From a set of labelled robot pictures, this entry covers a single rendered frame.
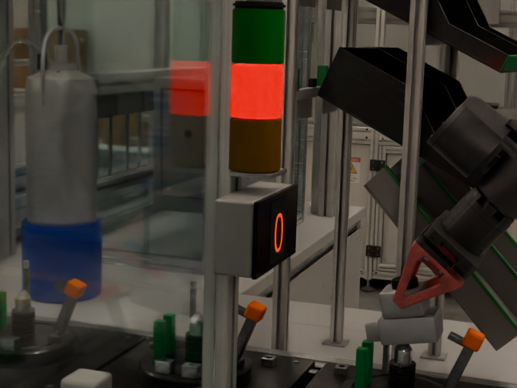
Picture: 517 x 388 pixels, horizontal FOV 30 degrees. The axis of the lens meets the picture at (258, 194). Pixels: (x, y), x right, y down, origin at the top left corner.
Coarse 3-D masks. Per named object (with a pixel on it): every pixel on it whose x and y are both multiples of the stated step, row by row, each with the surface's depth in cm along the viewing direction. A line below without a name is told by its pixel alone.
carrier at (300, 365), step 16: (256, 352) 128; (240, 368) 116; (256, 368) 122; (272, 368) 122; (288, 368) 122; (304, 368) 122; (240, 384) 114; (256, 384) 116; (272, 384) 116; (288, 384) 117; (304, 384) 121
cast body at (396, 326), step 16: (384, 288) 109; (416, 288) 106; (384, 304) 107; (416, 304) 106; (384, 320) 107; (400, 320) 107; (416, 320) 106; (432, 320) 105; (368, 336) 110; (384, 336) 107; (400, 336) 107; (416, 336) 106; (432, 336) 106
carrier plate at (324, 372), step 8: (328, 368) 123; (352, 368) 123; (320, 376) 120; (328, 376) 120; (336, 376) 120; (344, 376) 120; (312, 384) 117; (320, 384) 117; (328, 384) 117; (336, 384) 117; (464, 384) 118; (472, 384) 118; (480, 384) 119
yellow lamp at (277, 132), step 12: (240, 120) 89; (252, 120) 88; (264, 120) 88; (276, 120) 89; (240, 132) 89; (252, 132) 88; (264, 132) 88; (276, 132) 89; (240, 144) 89; (252, 144) 89; (264, 144) 89; (276, 144) 90; (240, 156) 89; (252, 156) 89; (264, 156) 89; (276, 156) 90; (228, 168) 91; (240, 168) 89; (252, 168) 89; (264, 168) 89; (276, 168) 90
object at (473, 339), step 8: (472, 328) 107; (448, 336) 106; (456, 336) 106; (472, 336) 105; (480, 336) 105; (464, 344) 106; (472, 344) 105; (480, 344) 105; (464, 352) 106; (472, 352) 106; (456, 360) 107; (464, 360) 106; (456, 368) 106; (464, 368) 106; (448, 376) 108; (456, 376) 107; (448, 384) 107; (456, 384) 107
